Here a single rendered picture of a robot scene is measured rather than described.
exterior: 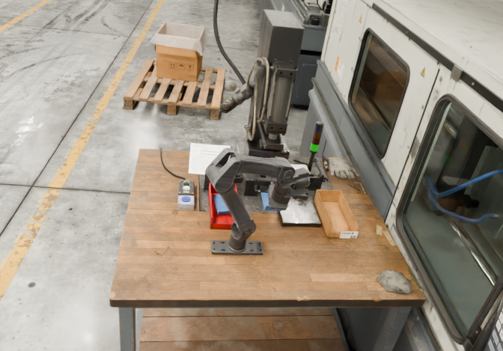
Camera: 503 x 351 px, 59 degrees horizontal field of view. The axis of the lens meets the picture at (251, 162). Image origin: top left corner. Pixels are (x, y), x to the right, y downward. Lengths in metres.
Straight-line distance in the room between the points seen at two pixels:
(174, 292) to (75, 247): 1.62
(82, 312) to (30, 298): 0.32
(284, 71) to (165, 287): 0.92
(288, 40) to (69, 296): 1.88
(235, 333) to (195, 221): 0.72
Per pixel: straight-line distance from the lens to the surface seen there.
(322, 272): 1.74
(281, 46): 1.84
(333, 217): 2.01
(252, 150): 1.91
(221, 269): 1.67
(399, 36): 2.40
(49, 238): 3.22
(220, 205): 1.94
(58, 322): 2.72
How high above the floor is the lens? 2.07
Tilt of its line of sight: 31 degrees down
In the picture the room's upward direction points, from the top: 8 degrees clockwise
